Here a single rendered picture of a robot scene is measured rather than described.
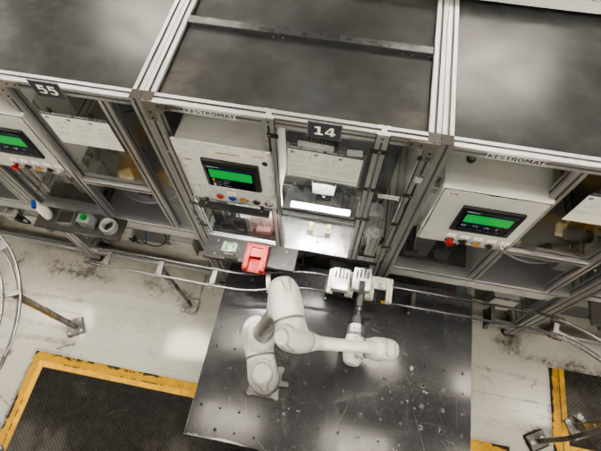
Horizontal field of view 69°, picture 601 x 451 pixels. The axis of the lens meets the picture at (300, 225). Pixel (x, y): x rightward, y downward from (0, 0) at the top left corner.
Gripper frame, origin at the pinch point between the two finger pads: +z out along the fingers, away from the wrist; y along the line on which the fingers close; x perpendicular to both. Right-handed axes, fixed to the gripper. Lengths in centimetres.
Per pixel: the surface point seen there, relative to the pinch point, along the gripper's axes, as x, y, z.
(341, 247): 14.0, -5.5, 24.5
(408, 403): -36, -28, -50
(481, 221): -41, 65, 15
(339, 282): 12.0, -3.6, 2.5
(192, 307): 116, -94, -5
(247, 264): 64, -1, 2
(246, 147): 60, 85, 21
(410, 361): -35, -28, -28
